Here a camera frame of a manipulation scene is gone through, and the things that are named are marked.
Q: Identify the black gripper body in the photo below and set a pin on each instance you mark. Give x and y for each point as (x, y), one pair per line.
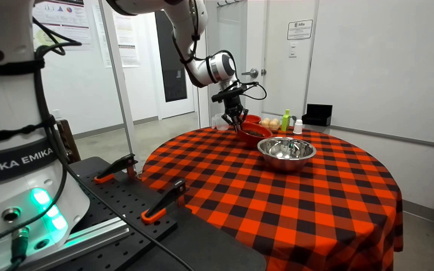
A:
(236, 105)

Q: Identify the dark coffee beans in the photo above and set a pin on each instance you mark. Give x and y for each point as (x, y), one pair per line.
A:
(255, 134)

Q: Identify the small red bowl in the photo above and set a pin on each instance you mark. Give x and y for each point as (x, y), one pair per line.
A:
(257, 143)

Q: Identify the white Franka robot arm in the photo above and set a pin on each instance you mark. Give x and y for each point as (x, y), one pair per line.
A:
(7, 99)

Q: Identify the large red bowl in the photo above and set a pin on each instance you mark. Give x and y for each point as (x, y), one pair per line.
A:
(254, 119)

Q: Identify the silver metal bowl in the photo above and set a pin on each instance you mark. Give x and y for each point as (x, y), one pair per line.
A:
(287, 150)

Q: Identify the eggs in carton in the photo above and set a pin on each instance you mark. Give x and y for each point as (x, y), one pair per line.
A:
(270, 123)

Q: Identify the small green bottle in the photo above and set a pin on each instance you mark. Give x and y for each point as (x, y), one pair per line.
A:
(285, 120)

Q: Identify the small white bottle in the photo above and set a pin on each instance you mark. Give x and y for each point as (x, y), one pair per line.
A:
(299, 126)

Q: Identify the white door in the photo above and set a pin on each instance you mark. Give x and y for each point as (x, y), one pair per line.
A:
(255, 39)

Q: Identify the orange black checked tablecloth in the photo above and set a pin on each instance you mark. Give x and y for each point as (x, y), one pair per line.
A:
(278, 210)

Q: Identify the black orange clamp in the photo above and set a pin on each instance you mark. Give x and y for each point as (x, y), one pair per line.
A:
(120, 165)
(165, 200)

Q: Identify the black perforated mounting table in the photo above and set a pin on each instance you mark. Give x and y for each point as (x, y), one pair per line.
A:
(202, 245)

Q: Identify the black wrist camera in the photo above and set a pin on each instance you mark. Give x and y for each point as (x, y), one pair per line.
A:
(233, 90)

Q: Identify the black wall holder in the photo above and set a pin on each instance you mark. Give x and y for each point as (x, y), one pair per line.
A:
(319, 114)

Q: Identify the white light switch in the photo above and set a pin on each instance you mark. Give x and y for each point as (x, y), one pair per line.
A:
(293, 51)

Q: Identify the white wall sign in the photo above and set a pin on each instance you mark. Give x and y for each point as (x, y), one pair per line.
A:
(300, 30)

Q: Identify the grey metal post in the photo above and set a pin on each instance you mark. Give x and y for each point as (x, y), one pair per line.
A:
(120, 79)

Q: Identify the large wall whiteboard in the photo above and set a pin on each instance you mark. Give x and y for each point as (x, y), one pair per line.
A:
(388, 60)

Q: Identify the printed wall poster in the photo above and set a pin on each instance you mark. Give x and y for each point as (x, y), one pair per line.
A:
(64, 12)

